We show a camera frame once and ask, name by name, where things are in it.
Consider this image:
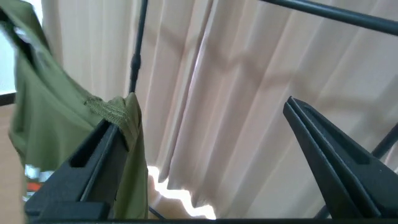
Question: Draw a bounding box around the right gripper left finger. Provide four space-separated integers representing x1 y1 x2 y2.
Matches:
24 119 130 220

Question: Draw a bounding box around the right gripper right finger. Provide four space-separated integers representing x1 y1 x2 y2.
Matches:
282 96 398 218

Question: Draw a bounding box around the green long-sleeved shirt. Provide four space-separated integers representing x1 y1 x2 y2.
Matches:
0 0 149 220

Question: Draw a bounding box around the black clothes rack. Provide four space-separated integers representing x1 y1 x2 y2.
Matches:
128 0 398 220

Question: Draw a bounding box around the beige curtain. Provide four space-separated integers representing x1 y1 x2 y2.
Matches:
40 0 398 220

